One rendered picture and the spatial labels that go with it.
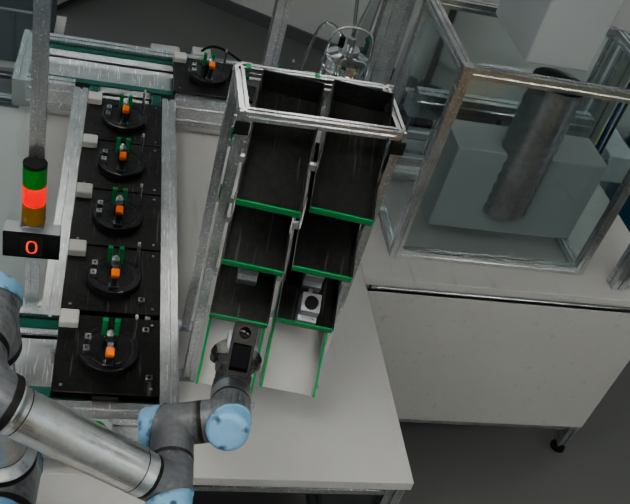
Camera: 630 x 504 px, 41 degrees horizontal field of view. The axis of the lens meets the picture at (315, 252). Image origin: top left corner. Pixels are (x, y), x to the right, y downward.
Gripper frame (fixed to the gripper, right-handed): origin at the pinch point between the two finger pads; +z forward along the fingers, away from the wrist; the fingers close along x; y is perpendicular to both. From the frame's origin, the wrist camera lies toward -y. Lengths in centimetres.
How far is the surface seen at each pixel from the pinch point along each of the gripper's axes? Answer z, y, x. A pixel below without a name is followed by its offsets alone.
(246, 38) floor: 395, -44, -15
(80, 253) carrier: 50, 5, -42
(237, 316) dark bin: 11.7, -1.3, -0.6
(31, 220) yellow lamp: 15, -12, -48
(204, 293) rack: 21.2, -1.7, -8.7
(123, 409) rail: 10.1, 25.2, -21.0
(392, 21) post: 113, -72, 32
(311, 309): 9.8, -7.0, 14.8
